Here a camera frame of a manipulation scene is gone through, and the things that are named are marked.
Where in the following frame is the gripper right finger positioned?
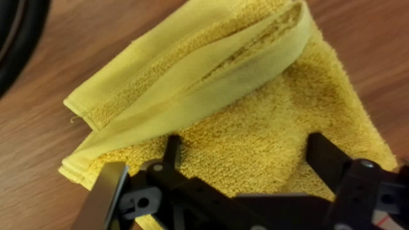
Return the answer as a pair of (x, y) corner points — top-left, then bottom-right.
(305, 133), (409, 230)

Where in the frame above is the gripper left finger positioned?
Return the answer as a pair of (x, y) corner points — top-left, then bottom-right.
(73, 134), (253, 230)

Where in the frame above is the yellow towel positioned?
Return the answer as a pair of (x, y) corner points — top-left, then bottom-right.
(58, 0), (398, 230)

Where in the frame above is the black round object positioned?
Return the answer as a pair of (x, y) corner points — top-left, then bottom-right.
(0, 0), (51, 98)

